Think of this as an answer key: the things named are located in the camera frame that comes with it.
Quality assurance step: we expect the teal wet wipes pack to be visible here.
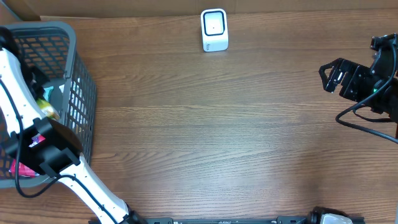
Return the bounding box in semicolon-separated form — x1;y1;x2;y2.
44;85;65;101

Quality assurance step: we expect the green yellow snack packet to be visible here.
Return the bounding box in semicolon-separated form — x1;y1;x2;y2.
36;98;60;120

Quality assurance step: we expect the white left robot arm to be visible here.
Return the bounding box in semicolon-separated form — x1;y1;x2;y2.
1;27;146;223

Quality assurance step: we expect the grey plastic mesh basket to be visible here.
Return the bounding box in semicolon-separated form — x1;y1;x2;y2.
1;22;96;189

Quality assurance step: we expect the white barcode scanner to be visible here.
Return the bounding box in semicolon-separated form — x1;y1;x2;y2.
200;8;229;52

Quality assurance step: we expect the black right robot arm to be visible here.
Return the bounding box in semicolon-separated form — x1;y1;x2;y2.
318;33;397;143

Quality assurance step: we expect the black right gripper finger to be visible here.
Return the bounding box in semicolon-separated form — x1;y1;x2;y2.
322;69;341;93
319;58;344;82

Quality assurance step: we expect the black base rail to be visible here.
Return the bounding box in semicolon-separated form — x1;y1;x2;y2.
121;207;366;224

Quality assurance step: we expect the purple red liners pack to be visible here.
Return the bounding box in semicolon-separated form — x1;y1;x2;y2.
9;134;45;177

